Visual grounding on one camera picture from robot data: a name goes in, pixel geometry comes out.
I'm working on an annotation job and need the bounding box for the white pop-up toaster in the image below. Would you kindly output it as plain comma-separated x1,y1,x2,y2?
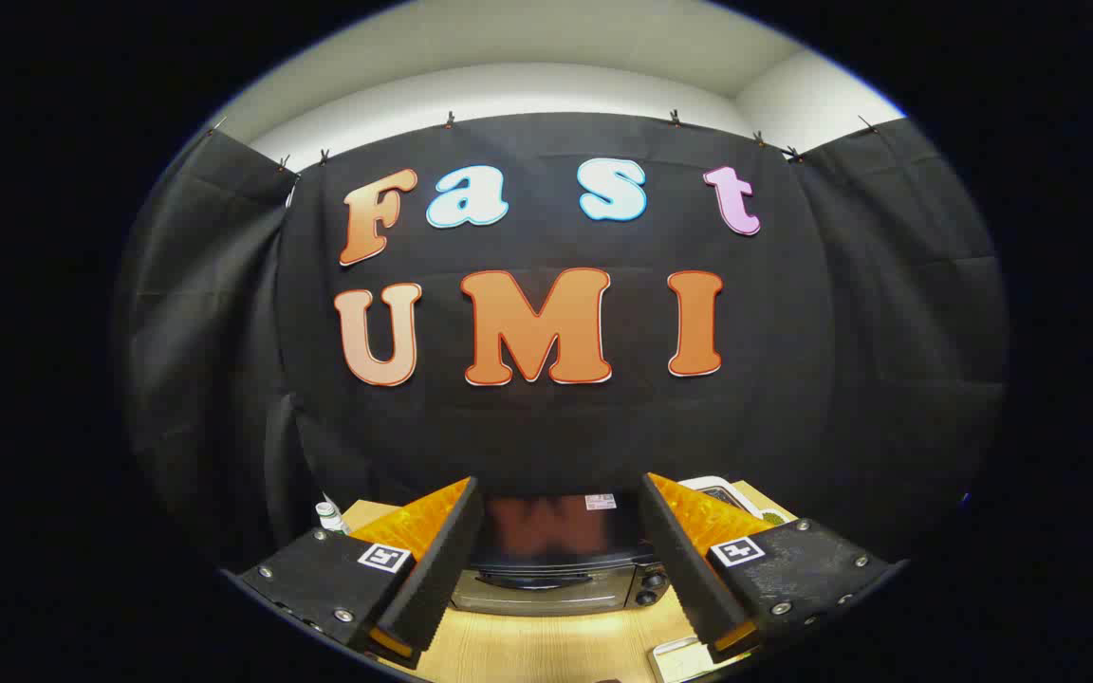
677,474,754,518

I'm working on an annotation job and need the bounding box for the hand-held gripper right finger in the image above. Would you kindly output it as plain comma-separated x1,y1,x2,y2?
639,471,910,665

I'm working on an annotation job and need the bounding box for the white rectangular tray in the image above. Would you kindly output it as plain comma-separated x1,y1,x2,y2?
649,637,730,683

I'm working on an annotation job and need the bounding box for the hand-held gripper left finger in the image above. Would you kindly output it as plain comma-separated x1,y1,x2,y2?
222,476,486,670

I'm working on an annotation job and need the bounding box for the black toaster oven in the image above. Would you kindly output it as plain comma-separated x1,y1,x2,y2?
452,491,671,618

